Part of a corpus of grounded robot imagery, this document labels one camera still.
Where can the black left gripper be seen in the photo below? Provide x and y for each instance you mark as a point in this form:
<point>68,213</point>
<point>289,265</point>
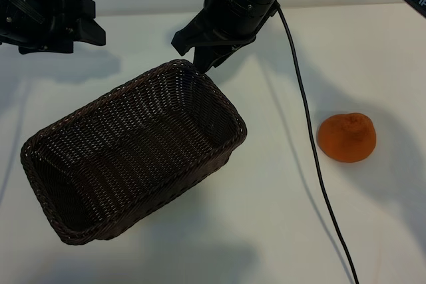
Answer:
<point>26,21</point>

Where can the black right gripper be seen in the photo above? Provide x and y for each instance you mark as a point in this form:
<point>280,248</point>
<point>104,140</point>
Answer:
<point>239,11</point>

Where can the dark brown wicker basket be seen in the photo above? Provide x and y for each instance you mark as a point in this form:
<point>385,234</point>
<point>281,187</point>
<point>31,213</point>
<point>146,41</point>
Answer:
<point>133,151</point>

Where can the orange fruit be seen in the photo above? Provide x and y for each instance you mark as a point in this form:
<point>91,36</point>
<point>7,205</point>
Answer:
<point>346,137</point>

